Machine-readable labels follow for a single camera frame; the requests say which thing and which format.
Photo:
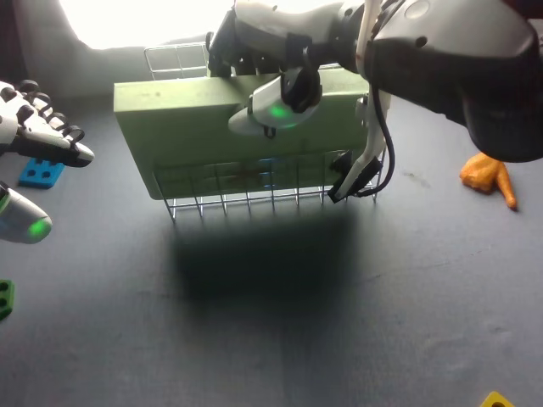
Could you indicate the orange toy chicken wing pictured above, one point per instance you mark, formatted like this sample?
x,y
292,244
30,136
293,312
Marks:
x,y
483,171

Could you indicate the pale green book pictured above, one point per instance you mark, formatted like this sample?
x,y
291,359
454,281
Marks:
x,y
178,127

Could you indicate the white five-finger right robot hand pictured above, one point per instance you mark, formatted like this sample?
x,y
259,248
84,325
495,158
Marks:
x,y
288,21

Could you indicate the yellow block with two holes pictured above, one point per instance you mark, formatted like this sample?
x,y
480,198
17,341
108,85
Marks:
x,y
496,399

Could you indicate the grey table cloth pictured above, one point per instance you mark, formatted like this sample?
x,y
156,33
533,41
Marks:
x,y
85,360

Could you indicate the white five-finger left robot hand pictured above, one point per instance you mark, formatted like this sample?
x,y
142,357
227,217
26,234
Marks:
x,y
38,127

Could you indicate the green block with holes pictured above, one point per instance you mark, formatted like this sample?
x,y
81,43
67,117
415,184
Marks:
x,y
5,299

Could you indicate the blue square block with holes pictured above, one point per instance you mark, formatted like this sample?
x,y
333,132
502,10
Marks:
x,y
40,174

